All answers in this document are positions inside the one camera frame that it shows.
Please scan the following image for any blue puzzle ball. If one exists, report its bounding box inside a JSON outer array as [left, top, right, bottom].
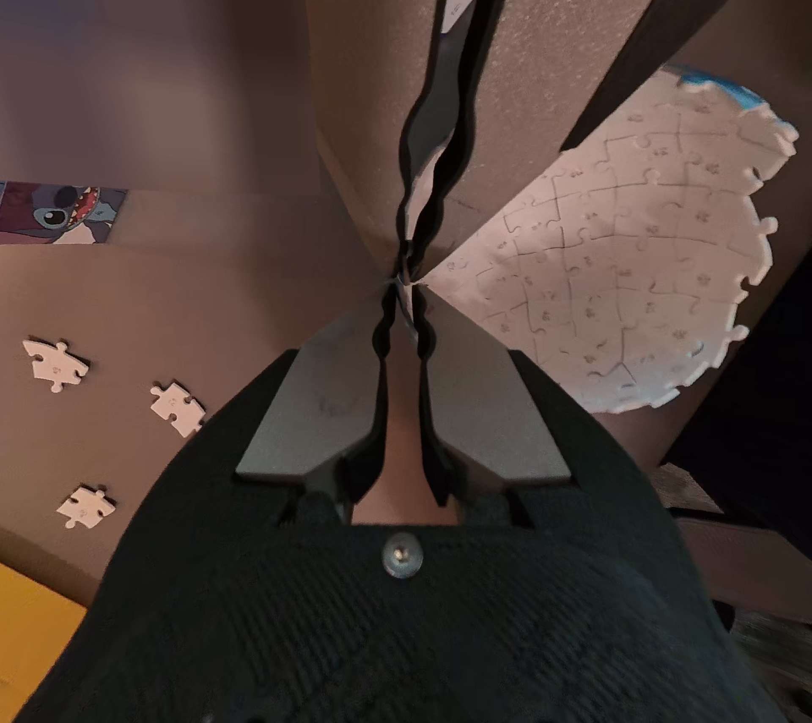
[[420, 63, 800, 414]]

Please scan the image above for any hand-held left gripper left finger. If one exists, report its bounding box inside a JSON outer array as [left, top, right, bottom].
[[236, 285, 391, 505]]

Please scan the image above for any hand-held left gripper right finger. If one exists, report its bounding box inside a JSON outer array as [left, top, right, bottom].
[[412, 285, 572, 505]]

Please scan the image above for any yellow board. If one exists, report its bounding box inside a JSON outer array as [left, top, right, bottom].
[[0, 564, 88, 723]]

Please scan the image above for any printed puzzle box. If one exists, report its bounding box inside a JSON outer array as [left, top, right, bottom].
[[0, 181, 129, 246]]

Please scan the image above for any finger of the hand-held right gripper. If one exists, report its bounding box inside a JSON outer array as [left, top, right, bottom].
[[409, 0, 714, 283], [298, 0, 454, 283]]

